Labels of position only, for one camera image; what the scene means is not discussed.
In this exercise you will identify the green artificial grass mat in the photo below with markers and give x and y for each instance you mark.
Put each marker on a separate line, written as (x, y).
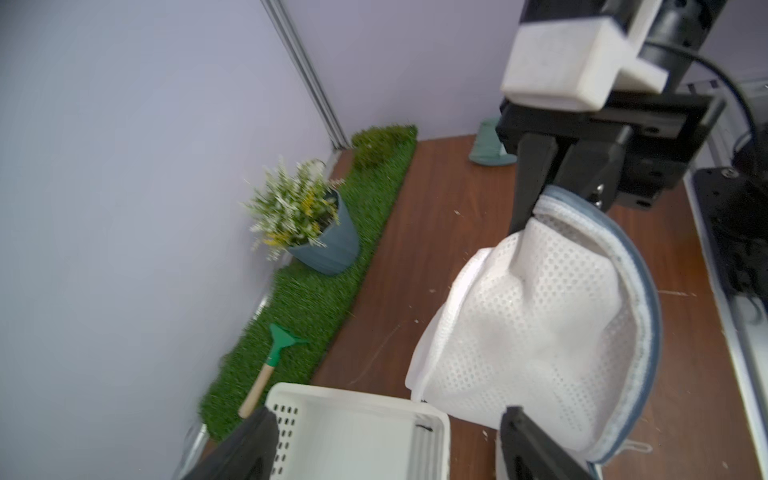
(307, 303)

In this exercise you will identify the green rake with wooden handle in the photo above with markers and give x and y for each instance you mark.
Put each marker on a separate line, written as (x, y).
(281, 339)

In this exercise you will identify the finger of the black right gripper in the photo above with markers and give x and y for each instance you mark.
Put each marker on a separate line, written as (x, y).
(592, 170)
(536, 154)

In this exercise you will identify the artificial plant in teal pot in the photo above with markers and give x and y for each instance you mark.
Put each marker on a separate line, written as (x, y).
(302, 214)

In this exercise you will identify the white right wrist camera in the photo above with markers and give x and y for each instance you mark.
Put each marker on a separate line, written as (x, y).
(574, 64)

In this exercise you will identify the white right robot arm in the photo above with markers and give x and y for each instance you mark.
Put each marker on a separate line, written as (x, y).
(673, 43)

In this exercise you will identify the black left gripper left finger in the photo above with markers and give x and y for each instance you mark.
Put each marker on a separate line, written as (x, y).
(248, 453)

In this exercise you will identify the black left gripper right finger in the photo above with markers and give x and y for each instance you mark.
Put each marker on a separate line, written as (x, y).
(529, 453)

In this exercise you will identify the white perforated plastic basket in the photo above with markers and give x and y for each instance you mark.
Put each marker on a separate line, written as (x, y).
(327, 433)

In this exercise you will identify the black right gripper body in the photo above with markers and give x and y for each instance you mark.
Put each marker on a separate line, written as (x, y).
(662, 134)

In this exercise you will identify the teal plastic dustpan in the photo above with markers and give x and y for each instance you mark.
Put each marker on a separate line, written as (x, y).
(488, 150)

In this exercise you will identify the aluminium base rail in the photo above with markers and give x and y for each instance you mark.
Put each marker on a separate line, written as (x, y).
(732, 300)

